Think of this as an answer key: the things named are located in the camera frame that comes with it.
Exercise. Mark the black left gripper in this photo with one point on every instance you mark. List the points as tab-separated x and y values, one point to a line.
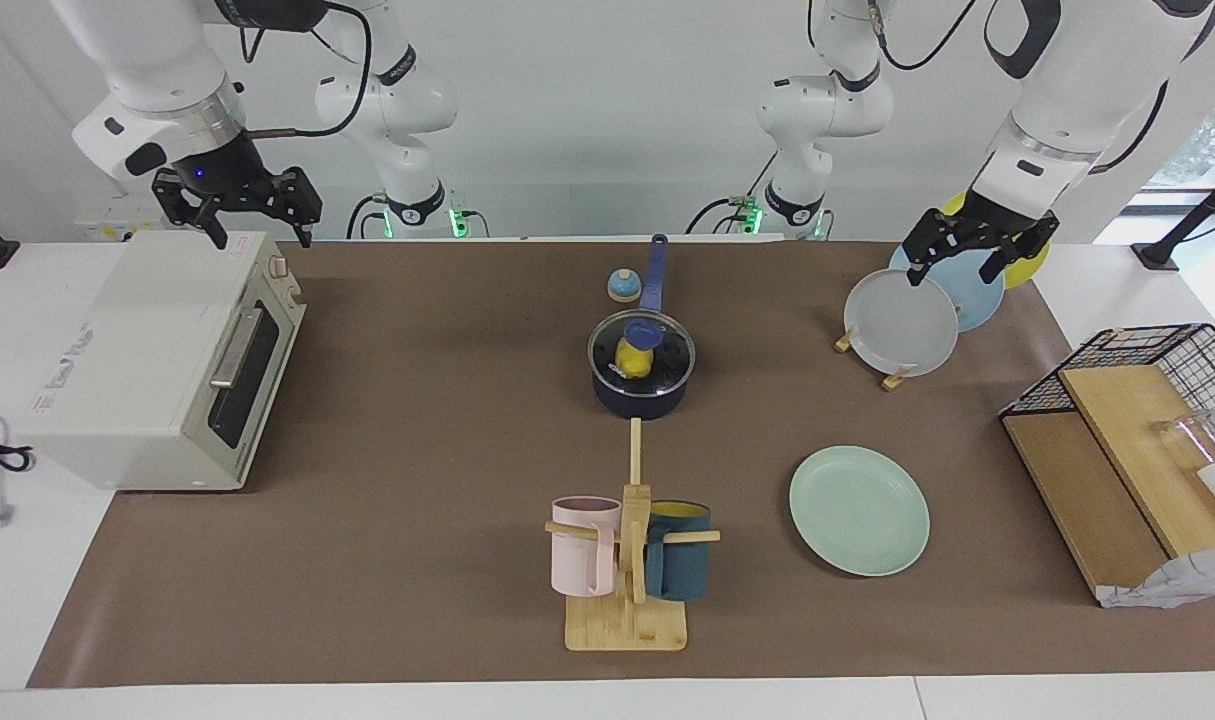
987	225

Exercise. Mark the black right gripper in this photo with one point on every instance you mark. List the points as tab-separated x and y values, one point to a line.
232	180

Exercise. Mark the glass lid with blue knob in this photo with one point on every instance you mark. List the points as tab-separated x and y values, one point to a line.
672	350

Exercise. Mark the yellow lemon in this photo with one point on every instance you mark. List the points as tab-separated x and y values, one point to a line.
633	360

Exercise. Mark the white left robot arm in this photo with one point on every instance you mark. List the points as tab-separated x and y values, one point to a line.
1067	100

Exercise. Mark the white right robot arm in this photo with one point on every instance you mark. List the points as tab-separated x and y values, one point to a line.
157	70

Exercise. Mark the light blue plate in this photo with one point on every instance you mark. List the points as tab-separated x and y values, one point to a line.
972	295

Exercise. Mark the yellow plate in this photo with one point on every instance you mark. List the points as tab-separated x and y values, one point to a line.
1029	268

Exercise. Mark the grey plate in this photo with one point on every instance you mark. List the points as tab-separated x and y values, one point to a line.
899	322

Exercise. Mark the wooden plate rack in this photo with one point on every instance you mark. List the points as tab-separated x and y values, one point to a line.
895	380

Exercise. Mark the light green plate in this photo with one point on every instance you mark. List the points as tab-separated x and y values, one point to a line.
859	512

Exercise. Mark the beige toaster oven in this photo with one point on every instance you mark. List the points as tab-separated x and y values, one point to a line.
127	350

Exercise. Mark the black desk stand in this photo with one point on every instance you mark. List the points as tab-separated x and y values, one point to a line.
1192	215

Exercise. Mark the wooden board stand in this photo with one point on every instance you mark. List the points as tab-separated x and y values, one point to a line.
1137	450

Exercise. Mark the brown wooden board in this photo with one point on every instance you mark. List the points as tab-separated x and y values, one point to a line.
1087	500

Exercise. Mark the clear glass cup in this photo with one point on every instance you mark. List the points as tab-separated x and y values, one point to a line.
1182	435

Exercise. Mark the small blue knob toy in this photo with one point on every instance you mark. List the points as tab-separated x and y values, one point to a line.
624	288

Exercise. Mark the brown table mat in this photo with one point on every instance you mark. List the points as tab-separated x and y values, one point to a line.
417	560

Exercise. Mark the white marbled cloth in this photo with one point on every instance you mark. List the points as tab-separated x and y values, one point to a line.
1187	580

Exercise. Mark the dark teal mug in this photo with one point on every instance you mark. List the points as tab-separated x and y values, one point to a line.
679	560

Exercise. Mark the pink mug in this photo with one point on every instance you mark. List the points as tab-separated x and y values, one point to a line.
575	555

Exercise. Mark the wooden mug tree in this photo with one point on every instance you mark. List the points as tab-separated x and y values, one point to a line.
625	625

